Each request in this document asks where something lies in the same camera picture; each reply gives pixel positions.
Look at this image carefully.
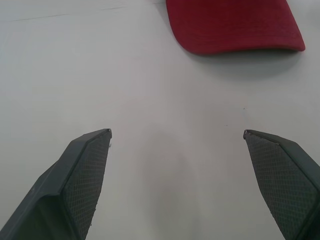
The red baseball cap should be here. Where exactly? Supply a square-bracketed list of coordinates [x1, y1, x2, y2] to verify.
[165, 0, 306, 57]

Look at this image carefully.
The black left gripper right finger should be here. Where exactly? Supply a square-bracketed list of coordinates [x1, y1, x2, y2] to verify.
[243, 129, 320, 240]

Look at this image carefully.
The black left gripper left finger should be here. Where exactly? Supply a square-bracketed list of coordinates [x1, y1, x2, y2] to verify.
[0, 128, 113, 240]

